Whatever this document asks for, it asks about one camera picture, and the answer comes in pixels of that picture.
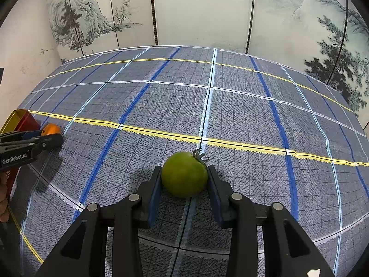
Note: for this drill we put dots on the person's left hand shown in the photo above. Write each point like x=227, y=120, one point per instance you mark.
x=4, y=199

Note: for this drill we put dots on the gold tin box red sides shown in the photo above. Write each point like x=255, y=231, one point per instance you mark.
x=27, y=121

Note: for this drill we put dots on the white paper scrap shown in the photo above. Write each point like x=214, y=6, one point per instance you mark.
x=314, y=273

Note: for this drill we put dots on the painted folding screen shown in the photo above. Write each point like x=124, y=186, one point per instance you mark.
x=201, y=11

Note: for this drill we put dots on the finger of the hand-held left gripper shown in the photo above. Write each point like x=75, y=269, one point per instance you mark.
x=23, y=135
x=49, y=142

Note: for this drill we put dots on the small smooth orange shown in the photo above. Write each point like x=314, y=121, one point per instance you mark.
x=52, y=128

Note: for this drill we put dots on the green tomato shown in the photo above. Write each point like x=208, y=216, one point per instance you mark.
x=184, y=176

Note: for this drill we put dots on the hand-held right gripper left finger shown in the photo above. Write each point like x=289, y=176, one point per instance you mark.
x=154, y=197

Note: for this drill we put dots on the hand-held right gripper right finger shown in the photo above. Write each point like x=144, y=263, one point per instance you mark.
x=215, y=197

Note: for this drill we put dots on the blue plaid tablecloth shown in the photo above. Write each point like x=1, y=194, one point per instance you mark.
x=230, y=106

